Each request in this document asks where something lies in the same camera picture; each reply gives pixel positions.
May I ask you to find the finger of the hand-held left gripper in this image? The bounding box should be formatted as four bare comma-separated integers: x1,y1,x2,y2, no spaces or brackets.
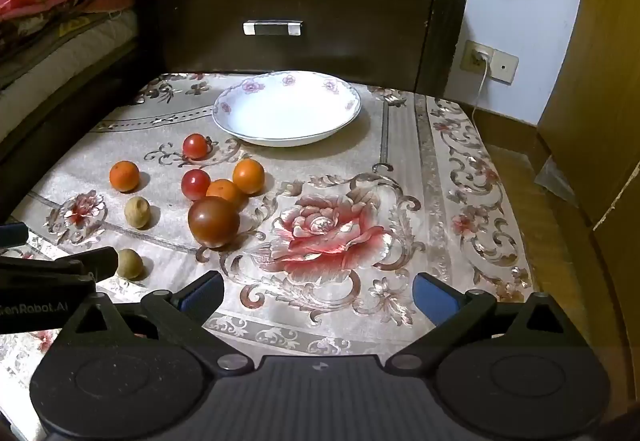
0,222,29,253
0,246,119,291

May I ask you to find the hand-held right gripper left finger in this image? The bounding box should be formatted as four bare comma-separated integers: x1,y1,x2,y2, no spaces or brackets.
62,270,252,374

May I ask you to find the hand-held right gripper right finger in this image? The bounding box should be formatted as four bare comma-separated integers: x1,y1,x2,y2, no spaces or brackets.
384,271,583,373

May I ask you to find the brown longan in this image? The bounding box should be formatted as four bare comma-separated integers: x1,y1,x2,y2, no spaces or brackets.
124,196,152,230
116,248,145,280

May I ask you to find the large dark red tomato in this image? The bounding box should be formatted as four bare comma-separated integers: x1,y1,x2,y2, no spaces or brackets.
187,198,241,249

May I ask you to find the small orange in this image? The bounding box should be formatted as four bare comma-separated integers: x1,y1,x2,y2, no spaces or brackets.
109,160,141,193
232,158,266,195
205,179,244,208

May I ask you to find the red cherry tomato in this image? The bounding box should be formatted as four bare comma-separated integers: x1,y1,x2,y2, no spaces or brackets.
181,170,211,201
182,133,209,160

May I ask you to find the white floral plate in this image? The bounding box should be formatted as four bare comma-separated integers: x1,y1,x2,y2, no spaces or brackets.
212,70,362,148

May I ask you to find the floral tablecloth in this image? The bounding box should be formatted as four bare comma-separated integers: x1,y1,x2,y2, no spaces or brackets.
0,71,547,422

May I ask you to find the wooden door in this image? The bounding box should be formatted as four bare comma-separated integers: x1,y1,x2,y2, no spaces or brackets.
536,0,640,227

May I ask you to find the dark wooden bed frame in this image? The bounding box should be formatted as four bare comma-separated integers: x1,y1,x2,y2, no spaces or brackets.
0,41,168,222

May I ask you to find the white power cable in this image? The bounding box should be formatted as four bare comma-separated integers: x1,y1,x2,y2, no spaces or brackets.
470,50,495,124

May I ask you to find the beige wall outlet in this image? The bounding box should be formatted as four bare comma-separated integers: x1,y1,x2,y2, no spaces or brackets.
460,40,519,85

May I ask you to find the metal drawer handle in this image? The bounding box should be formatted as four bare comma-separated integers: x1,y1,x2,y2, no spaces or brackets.
243,20,304,37

